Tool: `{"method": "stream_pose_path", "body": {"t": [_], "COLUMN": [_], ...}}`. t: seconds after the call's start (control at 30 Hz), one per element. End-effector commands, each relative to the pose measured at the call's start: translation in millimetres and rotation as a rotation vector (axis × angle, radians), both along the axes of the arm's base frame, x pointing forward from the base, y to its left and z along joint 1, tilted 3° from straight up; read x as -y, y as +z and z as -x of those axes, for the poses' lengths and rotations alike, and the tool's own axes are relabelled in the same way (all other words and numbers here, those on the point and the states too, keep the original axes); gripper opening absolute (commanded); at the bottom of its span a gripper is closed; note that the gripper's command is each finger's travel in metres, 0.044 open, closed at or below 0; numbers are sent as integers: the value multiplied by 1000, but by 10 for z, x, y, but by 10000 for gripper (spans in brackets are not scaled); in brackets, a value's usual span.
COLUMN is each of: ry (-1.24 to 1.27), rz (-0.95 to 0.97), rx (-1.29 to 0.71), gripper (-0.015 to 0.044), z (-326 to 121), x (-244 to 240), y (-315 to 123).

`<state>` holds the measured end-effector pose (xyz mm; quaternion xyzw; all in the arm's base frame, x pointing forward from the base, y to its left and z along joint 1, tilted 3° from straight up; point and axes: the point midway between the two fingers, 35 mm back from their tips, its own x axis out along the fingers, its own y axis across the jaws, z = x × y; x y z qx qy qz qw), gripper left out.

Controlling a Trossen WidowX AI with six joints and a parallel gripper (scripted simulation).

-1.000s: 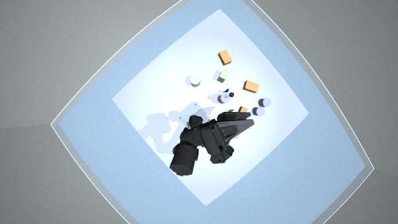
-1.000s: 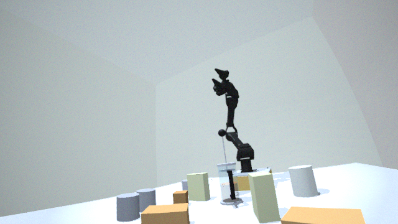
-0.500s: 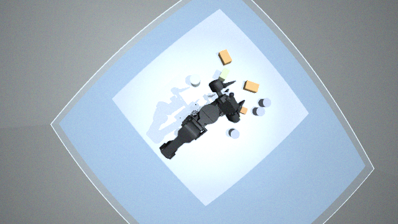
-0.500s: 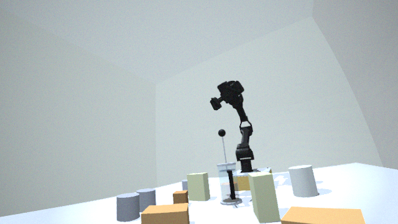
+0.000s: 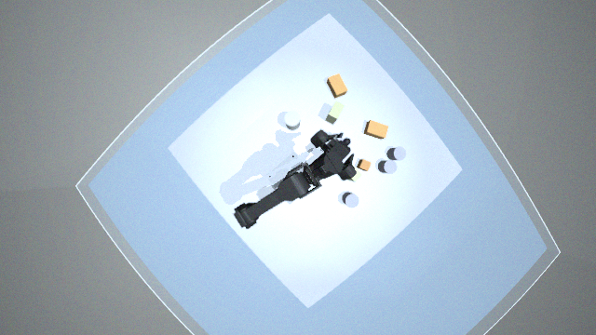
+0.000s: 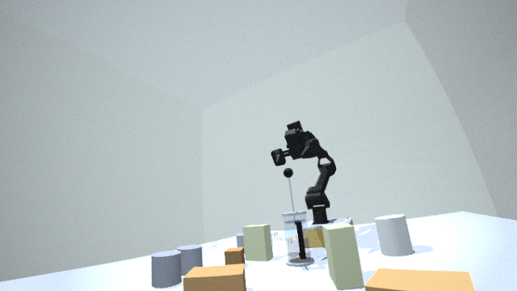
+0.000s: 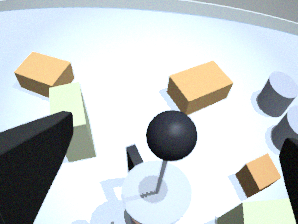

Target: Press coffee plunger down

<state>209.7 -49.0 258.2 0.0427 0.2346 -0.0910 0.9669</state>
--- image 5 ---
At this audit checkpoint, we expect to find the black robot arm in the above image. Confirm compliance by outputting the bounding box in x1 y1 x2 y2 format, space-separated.
233 138 351 230

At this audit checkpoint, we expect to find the grey cylinder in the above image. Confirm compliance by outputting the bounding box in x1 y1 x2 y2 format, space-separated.
284 111 300 130
378 160 397 174
387 146 406 160
342 193 359 208

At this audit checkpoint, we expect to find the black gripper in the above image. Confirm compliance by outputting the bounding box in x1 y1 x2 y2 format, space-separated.
310 129 357 181

